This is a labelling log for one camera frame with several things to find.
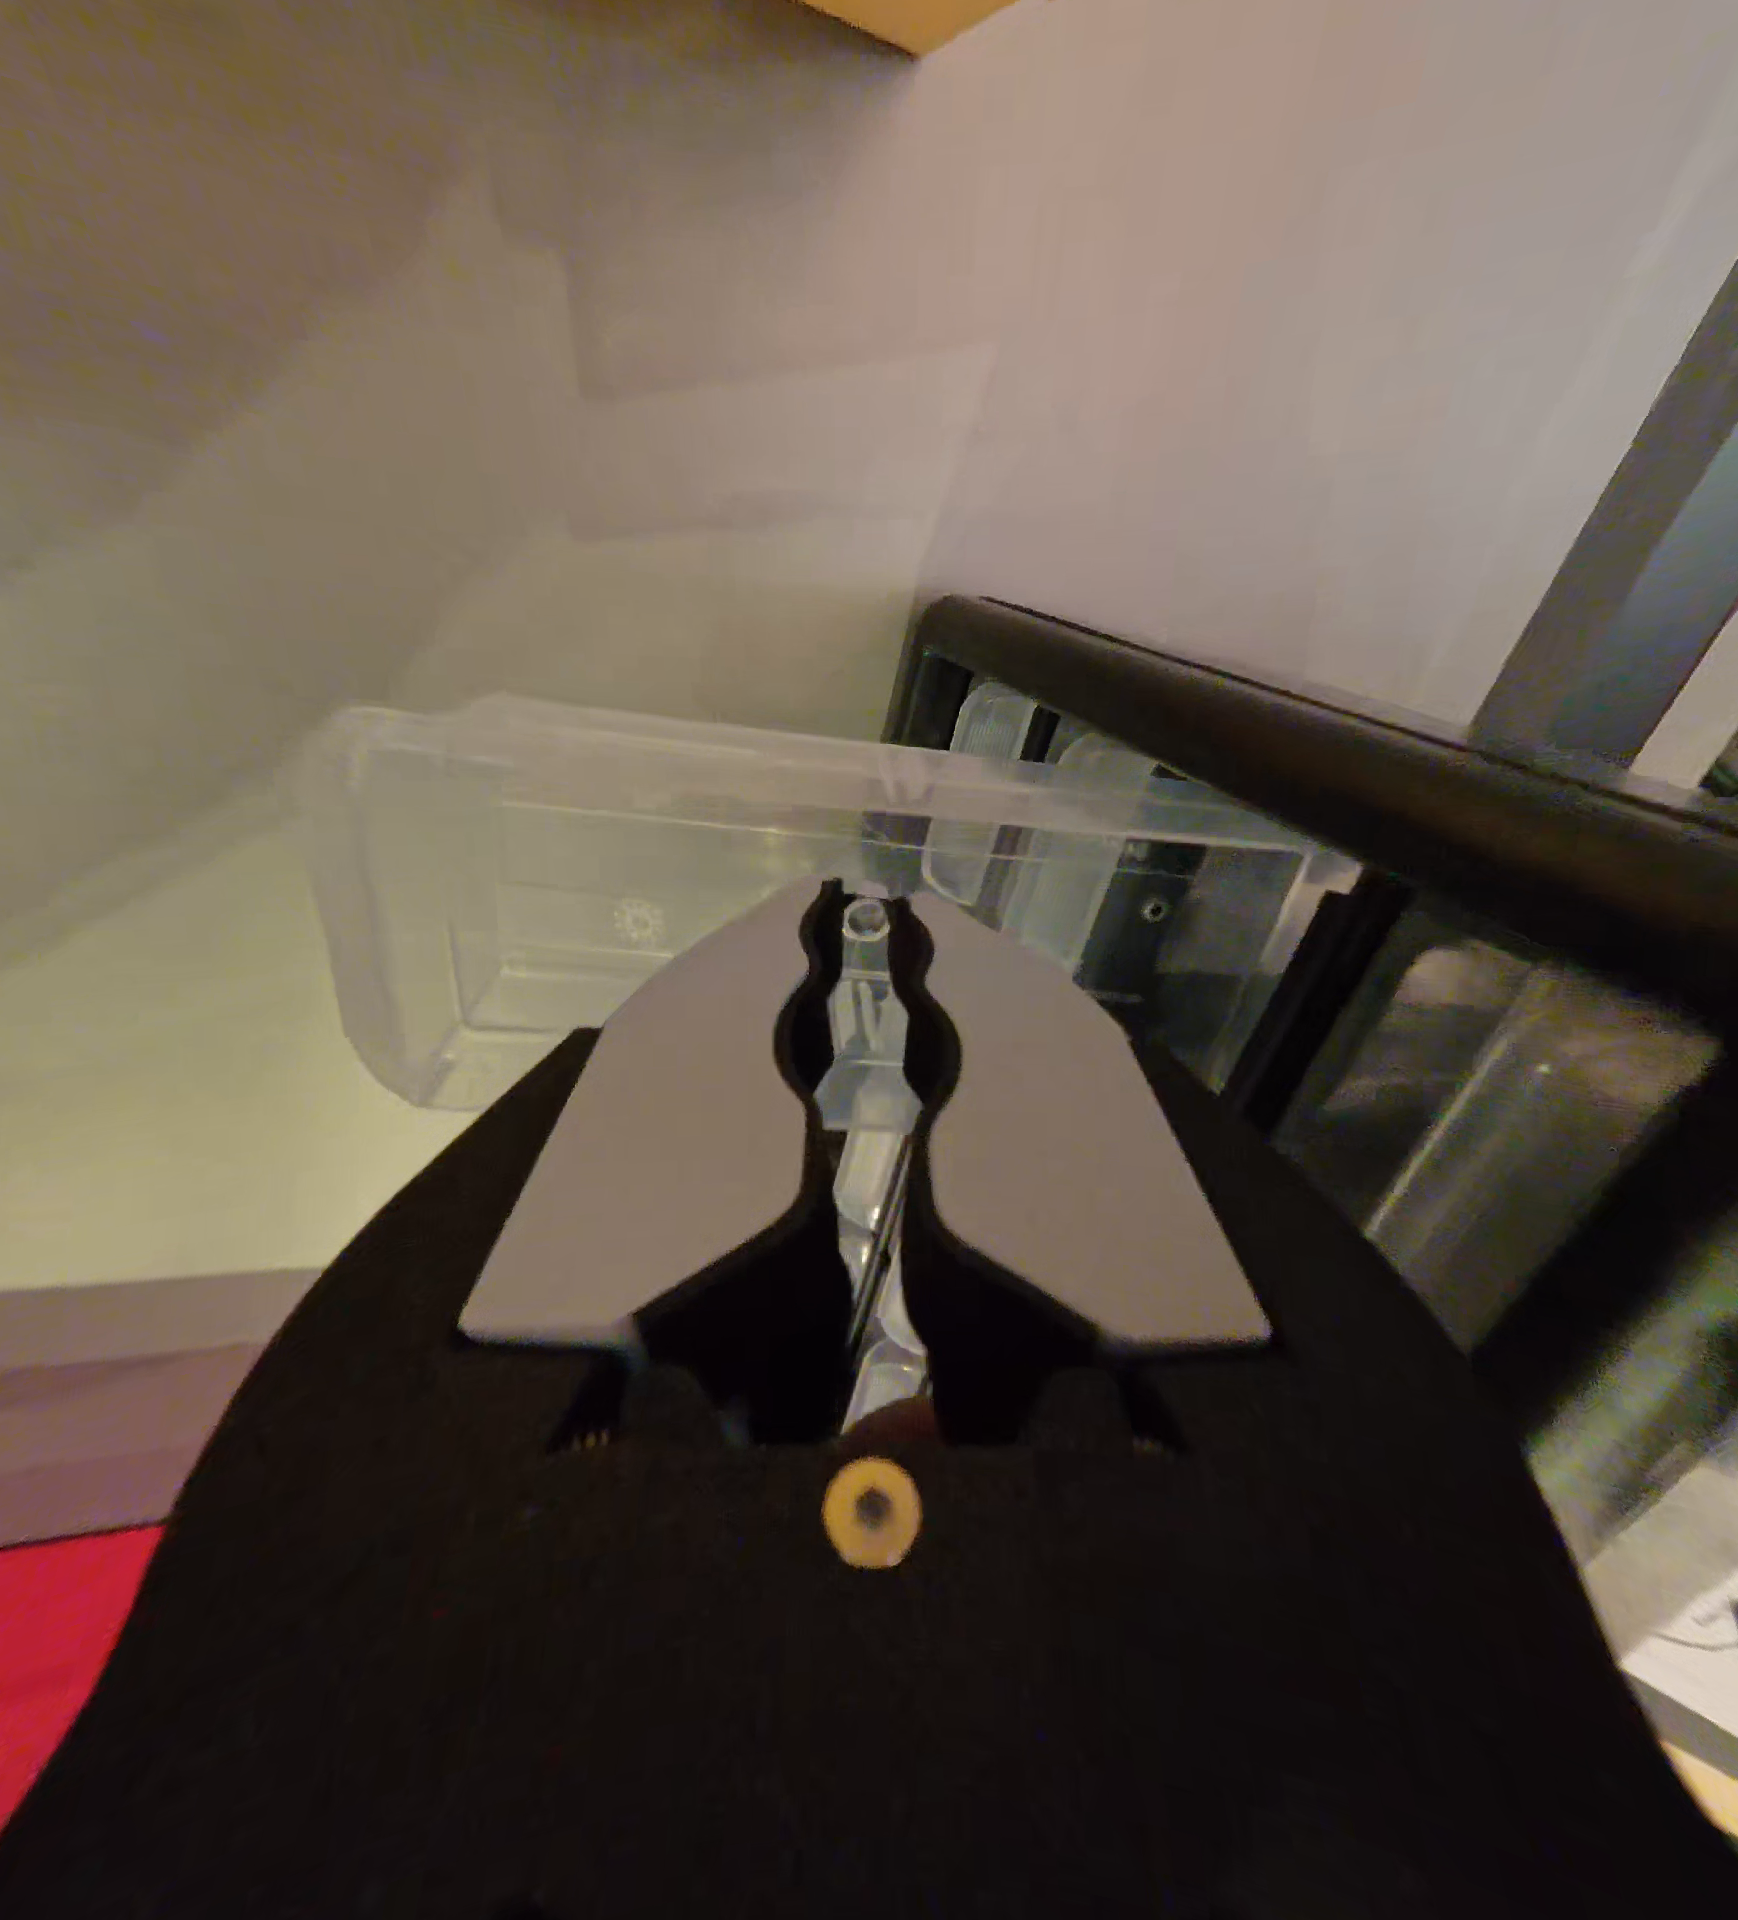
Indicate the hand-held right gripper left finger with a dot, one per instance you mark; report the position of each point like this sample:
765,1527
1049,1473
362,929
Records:
660,1170

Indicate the black drawer cabinet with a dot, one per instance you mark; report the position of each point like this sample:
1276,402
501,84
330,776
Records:
1410,780

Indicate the printed instruction sheet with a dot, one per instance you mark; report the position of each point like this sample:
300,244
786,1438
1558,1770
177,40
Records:
1695,1634

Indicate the long black table strip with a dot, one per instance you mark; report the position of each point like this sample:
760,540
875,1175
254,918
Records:
1664,481

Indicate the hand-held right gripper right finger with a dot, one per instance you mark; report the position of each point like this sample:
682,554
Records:
1079,1170

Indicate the clear plastic drawer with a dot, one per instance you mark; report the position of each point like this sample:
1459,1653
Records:
1484,1095
998,735
586,839

